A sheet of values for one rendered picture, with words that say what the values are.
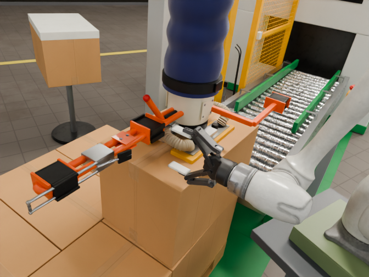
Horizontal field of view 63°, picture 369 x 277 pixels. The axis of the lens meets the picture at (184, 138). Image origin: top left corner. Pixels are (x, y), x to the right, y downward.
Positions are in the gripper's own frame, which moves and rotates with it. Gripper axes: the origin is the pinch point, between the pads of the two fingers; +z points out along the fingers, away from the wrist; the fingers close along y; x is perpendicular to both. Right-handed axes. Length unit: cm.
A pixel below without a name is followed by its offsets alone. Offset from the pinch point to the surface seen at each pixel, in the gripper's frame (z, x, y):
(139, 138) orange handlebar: 11.0, -4.2, -0.5
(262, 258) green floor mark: -27, 70, 107
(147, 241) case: 6.7, -2.7, 46.6
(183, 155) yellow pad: 3.9, 11.7, 11.1
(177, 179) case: -1.3, 1.1, 12.8
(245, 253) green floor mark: -17, 67, 107
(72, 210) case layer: 47, -8, 53
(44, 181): 12.6, -35.8, -2.2
